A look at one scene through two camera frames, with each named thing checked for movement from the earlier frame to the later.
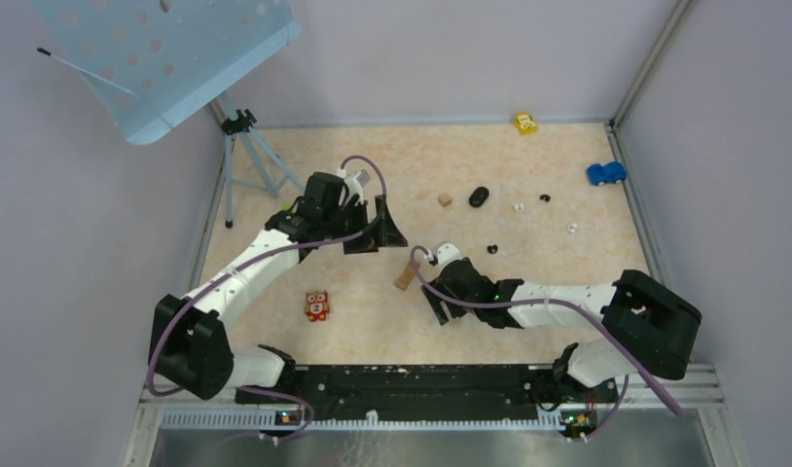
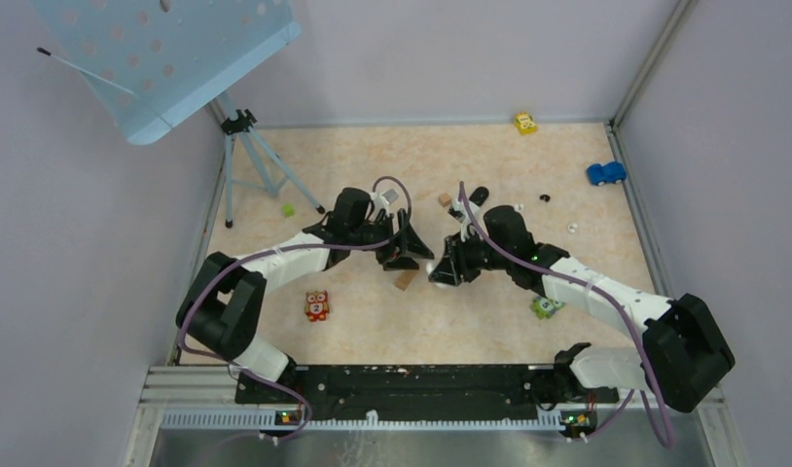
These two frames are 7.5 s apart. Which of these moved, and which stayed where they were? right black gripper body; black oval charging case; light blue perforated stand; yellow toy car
Moved: right black gripper body
Stayed: light blue perforated stand; black oval charging case; yellow toy car
